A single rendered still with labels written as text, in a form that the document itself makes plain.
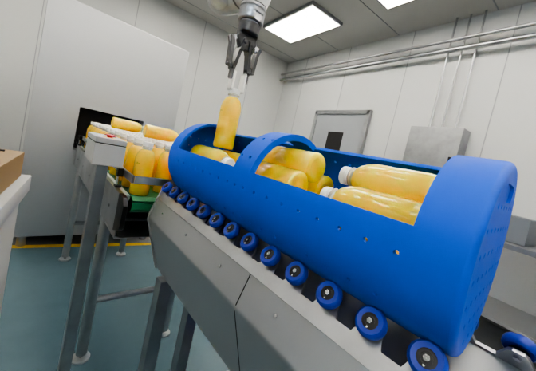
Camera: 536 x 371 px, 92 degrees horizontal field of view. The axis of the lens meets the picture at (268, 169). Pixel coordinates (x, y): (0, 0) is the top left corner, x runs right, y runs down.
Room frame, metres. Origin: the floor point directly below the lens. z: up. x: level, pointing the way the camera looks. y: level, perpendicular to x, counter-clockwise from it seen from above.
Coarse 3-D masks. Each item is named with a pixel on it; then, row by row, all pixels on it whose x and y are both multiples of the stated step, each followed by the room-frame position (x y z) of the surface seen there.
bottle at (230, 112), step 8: (232, 96) 0.91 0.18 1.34; (224, 104) 0.90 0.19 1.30; (232, 104) 0.89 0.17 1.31; (240, 104) 0.92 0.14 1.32; (224, 112) 0.89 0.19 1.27; (232, 112) 0.89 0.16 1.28; (240, 112) 0.92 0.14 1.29; (224, 120) 0.89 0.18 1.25; (232, 120) 0.89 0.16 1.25; (216, 128) 0.91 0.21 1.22; (224, 128) 0.89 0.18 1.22; (232, 128) 0.90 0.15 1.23; (216, 136) 0.90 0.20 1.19; (224, 136) 0.89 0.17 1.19; (232, 136) 0.90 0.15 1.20; (216, 144) 0.89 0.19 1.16; (224, 144) 0.89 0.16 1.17; (232, 144) 0.91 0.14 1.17
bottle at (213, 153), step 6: (198, 144) 0.92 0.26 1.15; (192, 150) 0.90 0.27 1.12; (198, 150) 0.88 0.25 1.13; (204, 150) 0.85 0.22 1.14; (210, 150) 0.83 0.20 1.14; (216, 150) 0.82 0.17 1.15; (222, 150) 0.83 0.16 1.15; (210, 156) 0.81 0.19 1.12; (216, 156) 0.80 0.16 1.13; (222, 156) 0.80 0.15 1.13; (228, 156) 0.82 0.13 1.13
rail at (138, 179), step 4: (136, 176) 0.97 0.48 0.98; (140, 176) 0.98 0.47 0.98; (144, 176) 0.99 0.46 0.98; (136, 180) 0.97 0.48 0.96; (140, 180) 0.98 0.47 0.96; (144, 180) 0.99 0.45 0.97; (148, 180) 1.00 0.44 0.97; (152, 180) 1.01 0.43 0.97; (156, 180) 1.02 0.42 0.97; (160, 180) 1.03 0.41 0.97; (164, 180) 1.04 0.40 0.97; (168, 180) 1.05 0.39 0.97; (172, 180) 1.06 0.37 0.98; (148, 184) 1.00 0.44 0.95; (152, 184) 1.01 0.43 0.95; (156, 184) 1.02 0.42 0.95; (160, 184) 1.03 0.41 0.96
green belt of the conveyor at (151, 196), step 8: (112, 176) 1.23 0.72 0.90; (120, 184) 1.11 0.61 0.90; (128, 192) 1.01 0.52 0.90; (152, 192) 1.10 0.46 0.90; (128, 200) 1.08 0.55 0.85; (136, 200) 0.96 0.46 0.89; (144, 200) 0.98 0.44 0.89; (152, 200) 1.00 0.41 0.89; (128, 208) 0.98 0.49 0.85; (136, 208) 0.96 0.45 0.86; (144, 208) 0.98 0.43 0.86
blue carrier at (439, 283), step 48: (192, 144) 0.96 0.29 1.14; (240, 144) 1.02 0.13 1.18; (288, 144) 0.78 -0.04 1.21; (192, 192) 0.81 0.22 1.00; (240, 192) 0.58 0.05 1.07; (288, 192) 0.47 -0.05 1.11; (432, 192) 0.33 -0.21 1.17; (480, 192) 0.30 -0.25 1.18; (288, 240) 0.48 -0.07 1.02; (336, 240) 0.39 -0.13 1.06; (384, 240) 0.34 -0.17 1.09; (432, 240) 0.30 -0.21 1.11; (480, 240) 0.28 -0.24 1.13; (384, 288) 0.34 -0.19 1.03; (432, 288) 0.29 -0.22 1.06; (480, 288) 0.35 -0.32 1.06; (432, 336) 0.31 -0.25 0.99
